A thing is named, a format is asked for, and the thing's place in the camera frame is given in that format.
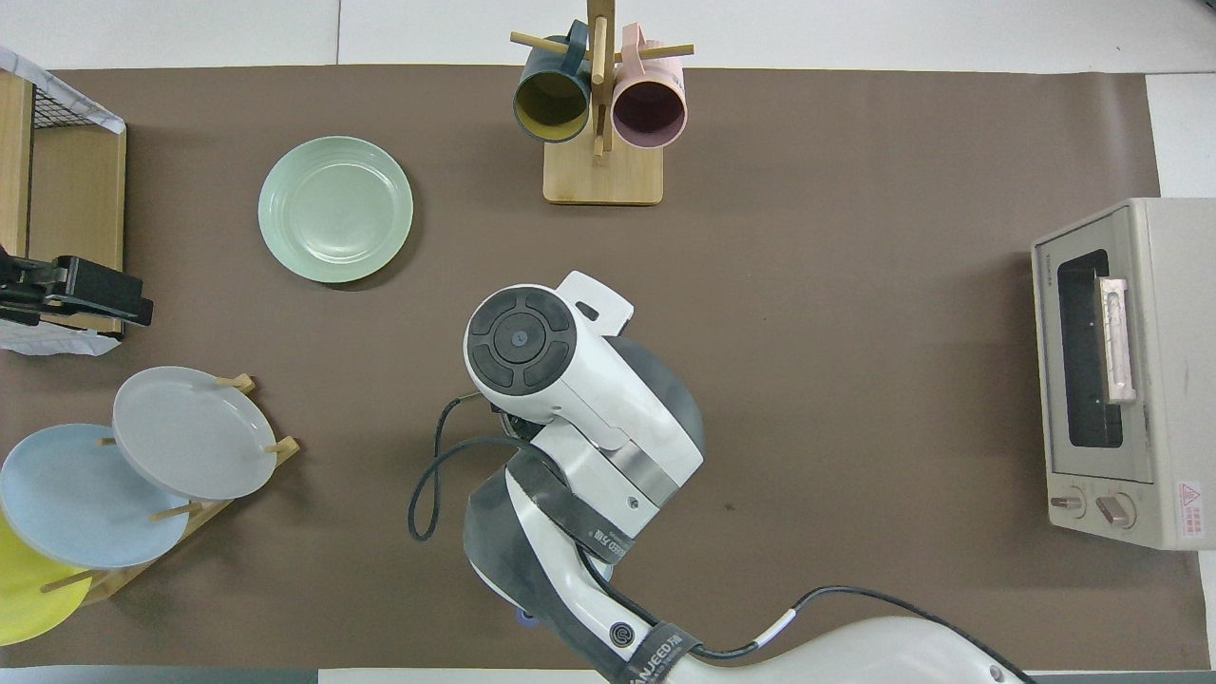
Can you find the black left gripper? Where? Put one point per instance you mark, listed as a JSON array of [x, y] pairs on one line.
[[33, 290]]

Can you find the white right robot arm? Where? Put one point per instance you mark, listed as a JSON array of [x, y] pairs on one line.
[[570, 399]]

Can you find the grey plate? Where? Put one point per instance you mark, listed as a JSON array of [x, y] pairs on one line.
[[190, 432]]

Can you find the light blue plate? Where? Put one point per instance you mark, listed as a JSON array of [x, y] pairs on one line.
[[76, 503]]

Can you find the green plate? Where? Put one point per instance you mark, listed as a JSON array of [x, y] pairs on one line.
[[335, 209]]

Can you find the wooden plate rack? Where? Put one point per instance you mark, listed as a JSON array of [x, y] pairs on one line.
[[119, 579]]

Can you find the yellow plate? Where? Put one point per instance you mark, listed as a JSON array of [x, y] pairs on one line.
[[28, 598]]

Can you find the white crumpled bag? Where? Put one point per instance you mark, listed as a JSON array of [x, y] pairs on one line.
[[57, 344]]

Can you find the dark wooden board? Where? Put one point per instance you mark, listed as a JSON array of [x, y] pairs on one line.
[[81, 209]]

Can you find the light wooden board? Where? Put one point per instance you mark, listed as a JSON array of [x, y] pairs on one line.
[[14, 161]]

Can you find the white patterned cloth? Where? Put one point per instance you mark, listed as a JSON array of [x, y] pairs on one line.
[[57, 81]]

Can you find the dark teal mug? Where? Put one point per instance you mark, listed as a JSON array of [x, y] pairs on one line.
[[553, 100]]

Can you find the wooden mug tree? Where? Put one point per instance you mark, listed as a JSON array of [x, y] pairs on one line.
[[603, 180]]

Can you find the pink mug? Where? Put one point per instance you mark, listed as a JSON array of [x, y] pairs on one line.
[[649, 109]]

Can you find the brown table mat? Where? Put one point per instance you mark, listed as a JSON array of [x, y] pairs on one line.
[[855, 380]]

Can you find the beige toaster oven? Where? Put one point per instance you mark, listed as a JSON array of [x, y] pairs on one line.
[[1168, 332]]

